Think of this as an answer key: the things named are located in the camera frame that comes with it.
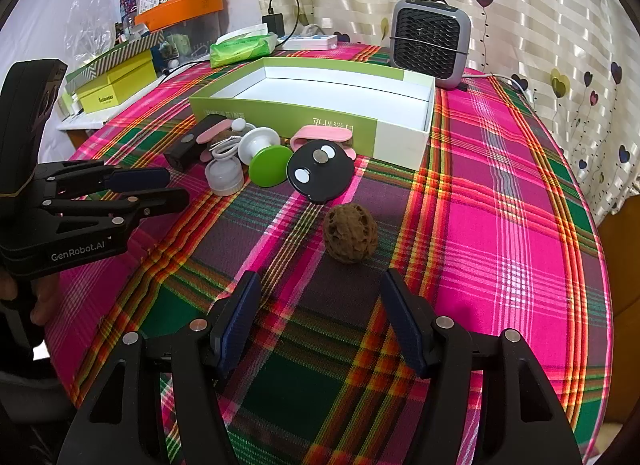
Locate black charger adapter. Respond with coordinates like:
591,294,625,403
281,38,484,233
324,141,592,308
262,12,285,38

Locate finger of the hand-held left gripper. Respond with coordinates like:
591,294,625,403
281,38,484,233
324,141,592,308
37,188,191,235
32,161,172,194

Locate striped box lid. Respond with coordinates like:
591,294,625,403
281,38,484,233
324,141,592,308
65,28,166,91

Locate pink clip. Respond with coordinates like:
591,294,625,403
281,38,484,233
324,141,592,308
196,120,232,144
291,125,358,161

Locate plaid tablecloth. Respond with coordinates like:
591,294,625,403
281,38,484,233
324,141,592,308
42,42,613,465

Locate green and white cardboard box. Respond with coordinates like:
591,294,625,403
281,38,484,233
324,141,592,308
189,58,436,172

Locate white heater cable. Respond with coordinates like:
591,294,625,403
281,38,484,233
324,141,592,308
461,71,537,97

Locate translucent white cap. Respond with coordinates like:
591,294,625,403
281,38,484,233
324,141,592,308
204,159,245,197

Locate wooden furniture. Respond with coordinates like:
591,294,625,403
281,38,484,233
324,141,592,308
597,205,640,346

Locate clear storage bin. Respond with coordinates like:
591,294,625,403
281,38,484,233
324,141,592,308
162,12,223,63

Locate white side table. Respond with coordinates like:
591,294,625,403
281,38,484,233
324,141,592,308
56,105,112,146

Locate black oval disc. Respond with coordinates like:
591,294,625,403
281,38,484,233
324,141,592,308
286,140,355,204

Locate person's left hand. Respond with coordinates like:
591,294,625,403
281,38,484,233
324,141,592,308
29,272,63,328

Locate heart print curtain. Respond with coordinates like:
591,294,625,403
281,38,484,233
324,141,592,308
245,0,640,216

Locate brown walnut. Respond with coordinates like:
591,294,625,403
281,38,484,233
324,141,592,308
324,202,375,262

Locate clear plastic bag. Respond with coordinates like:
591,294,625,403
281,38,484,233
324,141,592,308
64,0,118,68

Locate grey desk heater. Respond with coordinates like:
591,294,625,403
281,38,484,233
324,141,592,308
389,0,473,91

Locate orange bin lid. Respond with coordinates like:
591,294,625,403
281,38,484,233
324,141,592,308
134,0,223,32

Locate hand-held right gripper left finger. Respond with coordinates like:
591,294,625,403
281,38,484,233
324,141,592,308
56,270,262,465

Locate green and white spool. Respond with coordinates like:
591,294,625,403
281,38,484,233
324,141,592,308
239,126,295,189

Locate black clip case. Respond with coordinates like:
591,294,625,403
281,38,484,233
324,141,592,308
164,114,226,171

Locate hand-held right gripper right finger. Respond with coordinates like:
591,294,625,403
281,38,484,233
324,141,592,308
381,269,583,465

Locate green tissue pack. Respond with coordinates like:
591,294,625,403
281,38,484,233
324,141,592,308
209,25,278,68

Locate yellow-green shoe box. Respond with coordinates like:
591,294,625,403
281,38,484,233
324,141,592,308
75,50,160,116

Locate black charger cable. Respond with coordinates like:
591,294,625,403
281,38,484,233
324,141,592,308
268,0,302,41

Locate white power strip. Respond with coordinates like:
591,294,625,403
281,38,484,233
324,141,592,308
282,34,339,51

